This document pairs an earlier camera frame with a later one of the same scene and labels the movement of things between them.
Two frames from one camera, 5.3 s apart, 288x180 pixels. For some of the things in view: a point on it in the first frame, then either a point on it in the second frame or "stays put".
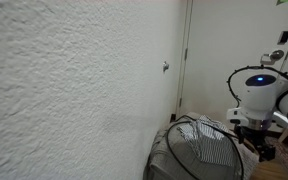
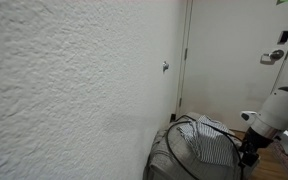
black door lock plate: x=284 y=37 stays put
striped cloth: x=211 y=139 stays put
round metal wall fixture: x=165 y=66 stays put
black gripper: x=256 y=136 -> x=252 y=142
